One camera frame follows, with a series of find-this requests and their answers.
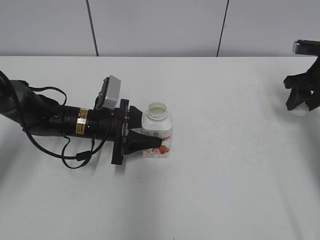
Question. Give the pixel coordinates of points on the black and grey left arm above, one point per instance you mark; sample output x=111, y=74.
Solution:
x=112, y=119

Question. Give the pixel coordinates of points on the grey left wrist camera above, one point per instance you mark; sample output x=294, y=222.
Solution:
x=109, y=93

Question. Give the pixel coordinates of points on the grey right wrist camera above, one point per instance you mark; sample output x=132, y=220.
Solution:
x=306, y=47

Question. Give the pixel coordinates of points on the white strawberry drink bottle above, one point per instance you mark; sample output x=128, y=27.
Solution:
x=157, y=122

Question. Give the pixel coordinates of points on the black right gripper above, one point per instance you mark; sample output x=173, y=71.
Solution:
x=304, y=87

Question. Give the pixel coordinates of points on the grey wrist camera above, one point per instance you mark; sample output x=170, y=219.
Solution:
x=109, y=93
x=306, y=47

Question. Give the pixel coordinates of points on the white bottle cap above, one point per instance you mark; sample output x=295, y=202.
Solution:
x=301, y=110

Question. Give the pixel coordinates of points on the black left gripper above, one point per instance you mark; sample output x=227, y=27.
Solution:
x=132, y=142

